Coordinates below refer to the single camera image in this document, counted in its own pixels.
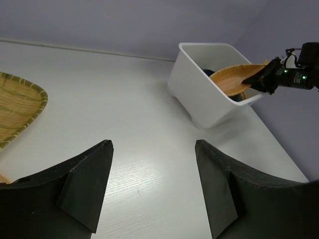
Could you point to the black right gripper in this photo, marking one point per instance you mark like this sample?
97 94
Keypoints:
265 80

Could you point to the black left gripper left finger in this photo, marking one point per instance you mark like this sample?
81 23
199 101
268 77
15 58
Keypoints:
61 202

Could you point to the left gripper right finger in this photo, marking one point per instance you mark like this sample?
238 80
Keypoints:
245 203

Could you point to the dark blue leaf dish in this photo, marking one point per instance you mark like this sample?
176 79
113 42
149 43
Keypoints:
237 98

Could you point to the orange leaf-shaped plate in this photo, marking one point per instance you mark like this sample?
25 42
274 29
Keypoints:
229 80

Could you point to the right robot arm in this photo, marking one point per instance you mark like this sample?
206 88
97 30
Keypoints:
300 72

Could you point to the white plastic bin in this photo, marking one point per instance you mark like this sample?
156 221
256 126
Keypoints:
207 105

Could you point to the yellow green bamboo-pattern plate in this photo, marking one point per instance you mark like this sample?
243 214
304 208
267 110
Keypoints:
21 102

